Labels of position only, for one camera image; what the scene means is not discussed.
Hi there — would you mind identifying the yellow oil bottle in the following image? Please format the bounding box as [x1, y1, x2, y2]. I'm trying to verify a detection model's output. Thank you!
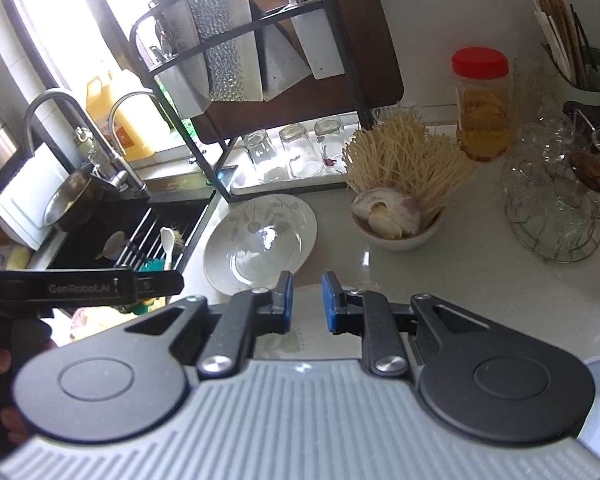
[85, 69, 174, 162]

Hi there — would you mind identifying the grey cutting board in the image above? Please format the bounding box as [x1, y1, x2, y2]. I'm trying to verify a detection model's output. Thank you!
[252, 24, 314, 102]

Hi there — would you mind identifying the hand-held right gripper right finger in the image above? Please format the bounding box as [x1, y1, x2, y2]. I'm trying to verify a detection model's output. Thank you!
[321, 270, 485, 377]

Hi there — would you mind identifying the clear drinking glass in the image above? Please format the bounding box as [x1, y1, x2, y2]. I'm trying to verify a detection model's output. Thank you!
[313, 115, 352, 174]
[278, 122, 325, 179]
[242, 129, 286, 184]

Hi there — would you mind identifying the black metal dish rack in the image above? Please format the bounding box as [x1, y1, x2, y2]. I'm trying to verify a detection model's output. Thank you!
[129, 0, 382, 204]

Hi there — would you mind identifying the dry noodles bundle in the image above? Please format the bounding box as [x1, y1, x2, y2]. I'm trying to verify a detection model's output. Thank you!
[342, 106, 481, 213]

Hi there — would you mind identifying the textured metal board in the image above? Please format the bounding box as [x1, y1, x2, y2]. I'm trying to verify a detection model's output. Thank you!
[185, 0, 246, 104]

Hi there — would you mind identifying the stainless steel pot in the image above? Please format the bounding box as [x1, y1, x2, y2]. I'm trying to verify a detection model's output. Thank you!
[42, 162, 114, 234]

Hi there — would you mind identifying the tall steel faucet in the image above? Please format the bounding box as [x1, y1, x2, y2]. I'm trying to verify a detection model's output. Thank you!
[22, 87, 149, 197]

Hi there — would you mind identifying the large white cutting board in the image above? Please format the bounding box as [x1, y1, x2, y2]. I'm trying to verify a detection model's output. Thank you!
[0, 142, 72, 252]

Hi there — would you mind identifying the amber glass cup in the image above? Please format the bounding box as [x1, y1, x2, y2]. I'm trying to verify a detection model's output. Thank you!
[569, 150, 600, 194]

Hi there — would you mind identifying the white floral plate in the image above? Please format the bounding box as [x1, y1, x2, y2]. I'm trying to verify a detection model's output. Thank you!
[203, 194, 319, 297]

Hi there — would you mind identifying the white spoon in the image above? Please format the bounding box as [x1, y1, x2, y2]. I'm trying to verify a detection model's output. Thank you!
[159, 226, 177, 271]

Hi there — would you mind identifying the red-lidded plastic jar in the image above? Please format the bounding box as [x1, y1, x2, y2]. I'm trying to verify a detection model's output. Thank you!
[451, 47, 512, 164]

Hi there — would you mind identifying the slim steel faucet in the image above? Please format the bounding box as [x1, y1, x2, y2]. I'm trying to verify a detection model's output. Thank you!
[107, 91, 172, 161]

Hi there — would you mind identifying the cluster of clear glass cups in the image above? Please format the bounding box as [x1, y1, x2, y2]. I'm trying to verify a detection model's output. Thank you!
[500, 55, 600, 251]

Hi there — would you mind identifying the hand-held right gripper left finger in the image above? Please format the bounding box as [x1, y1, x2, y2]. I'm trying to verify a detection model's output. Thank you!
[122, 270, 295, 376]

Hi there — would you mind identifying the garlic bulb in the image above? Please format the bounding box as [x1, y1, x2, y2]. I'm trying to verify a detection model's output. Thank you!
[355, 187, 424, 239]

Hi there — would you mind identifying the upturned drinking glasses on tray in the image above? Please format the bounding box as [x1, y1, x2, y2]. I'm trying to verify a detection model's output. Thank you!
[229, 110, 377, 204]

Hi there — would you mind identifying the yellow sponge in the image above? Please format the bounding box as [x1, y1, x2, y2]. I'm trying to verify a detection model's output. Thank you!
[6, 246, 34, 272]

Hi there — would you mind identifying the black kitchen sink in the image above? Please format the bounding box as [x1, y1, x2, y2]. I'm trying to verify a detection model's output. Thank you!
[46, 187, 217, 282]

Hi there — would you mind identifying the wire cup rack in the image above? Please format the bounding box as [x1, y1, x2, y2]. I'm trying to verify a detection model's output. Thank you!
[502, 110, 600, 264]

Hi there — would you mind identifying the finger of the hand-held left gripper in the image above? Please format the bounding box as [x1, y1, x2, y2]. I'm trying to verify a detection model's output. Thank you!
[132, 271, 186, 304]

